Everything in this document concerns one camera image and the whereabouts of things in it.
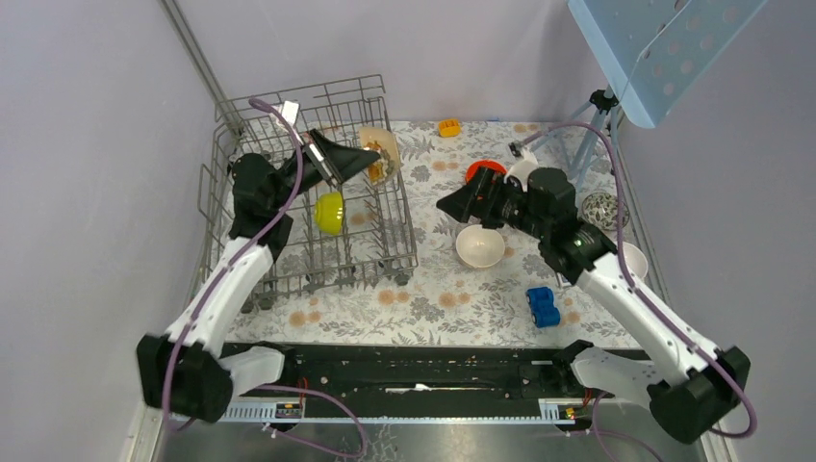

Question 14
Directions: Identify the floral tablecloth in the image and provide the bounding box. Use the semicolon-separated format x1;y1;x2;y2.
228;121;635;348

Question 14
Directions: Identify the yellow-green plastic bowl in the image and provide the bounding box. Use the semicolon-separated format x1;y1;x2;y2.
314;192;344;236

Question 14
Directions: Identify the small white ceramic bowl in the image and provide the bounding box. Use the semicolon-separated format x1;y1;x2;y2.
623;242;650;280

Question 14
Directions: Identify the yellow plastic toy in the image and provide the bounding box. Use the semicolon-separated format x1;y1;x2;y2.
437;118;462;138

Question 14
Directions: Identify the grey wire dish rack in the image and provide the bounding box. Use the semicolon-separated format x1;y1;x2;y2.
191;74;419;312

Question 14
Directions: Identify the orange plastic bowl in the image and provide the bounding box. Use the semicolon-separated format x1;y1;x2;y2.
464;159;508;186

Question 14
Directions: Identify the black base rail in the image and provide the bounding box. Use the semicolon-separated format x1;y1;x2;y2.
244;344;599;421

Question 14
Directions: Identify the beige ribbed ceramic bowl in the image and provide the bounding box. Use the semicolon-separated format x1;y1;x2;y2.
455;224;505;269

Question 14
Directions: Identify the beige floral ceramic bowl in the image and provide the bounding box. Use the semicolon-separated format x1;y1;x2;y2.
358;126;401;187

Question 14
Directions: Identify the light blue perforated stand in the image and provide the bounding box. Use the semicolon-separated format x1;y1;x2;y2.
565;0;765;182

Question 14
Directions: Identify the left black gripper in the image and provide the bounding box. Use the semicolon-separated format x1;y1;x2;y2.
269;128;381;210

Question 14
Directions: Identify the blue toy car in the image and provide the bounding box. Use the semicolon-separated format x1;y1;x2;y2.
525;287;561;328

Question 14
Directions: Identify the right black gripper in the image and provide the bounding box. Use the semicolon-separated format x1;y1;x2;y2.
436;165;549;241

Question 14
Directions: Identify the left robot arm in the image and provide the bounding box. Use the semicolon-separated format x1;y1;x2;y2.
136;130;380;423

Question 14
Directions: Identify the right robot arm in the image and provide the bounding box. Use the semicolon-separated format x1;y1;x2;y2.
436;167;752;444

